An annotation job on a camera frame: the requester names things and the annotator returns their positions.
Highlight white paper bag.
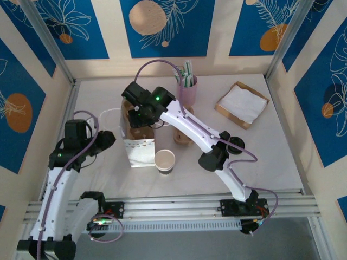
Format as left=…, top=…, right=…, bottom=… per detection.
left=98, top=100, right=157, bottom=169

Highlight black white paper cup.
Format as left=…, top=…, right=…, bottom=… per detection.
left=154, top=149, right=177, bottom=177

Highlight white paper napkins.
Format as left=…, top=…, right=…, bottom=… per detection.
left=219, top=86, right=268, bottom=124

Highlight pink cylindrical holder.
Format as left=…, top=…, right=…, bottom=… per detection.
left=176, top=75, right=198, bottom=107

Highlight brown cardboard napkin tray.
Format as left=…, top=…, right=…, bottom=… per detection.
left=214, top=81, right=271, bottom=131

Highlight black plastic cup lid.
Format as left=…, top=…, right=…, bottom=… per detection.
left=227, top=136, right=246, bottom=156

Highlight aluminium side rail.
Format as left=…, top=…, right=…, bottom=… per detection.
left=40, top=80, right=81, bottom=200
left=266, top=77, right=313, bottom=196

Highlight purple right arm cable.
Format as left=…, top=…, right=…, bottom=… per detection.
left=134, top=58, right=280, bottom=236

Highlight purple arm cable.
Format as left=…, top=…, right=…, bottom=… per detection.
left=134, top=58, right=280, bottom=236
left=36, top=109, right=125, bottom=260

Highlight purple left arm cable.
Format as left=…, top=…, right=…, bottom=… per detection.
left=36, top=109, right=125, bottom=260

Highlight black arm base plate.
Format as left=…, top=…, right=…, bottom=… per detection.
left=75, top=201, right=126, bottom=220
left=220, top=198, right=270, bottom=218

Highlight aluminium frame rail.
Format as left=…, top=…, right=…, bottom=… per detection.
left=23, top=189, right=322, bottom=224

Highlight grey slotted cable duct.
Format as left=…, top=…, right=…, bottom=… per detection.
left=34, top=218, right=243, bottom=235

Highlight aluminium frame post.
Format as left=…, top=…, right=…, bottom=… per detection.
left=265, top=0, right=318, bottom=82
left=20, top=0, right=76, bottom=86

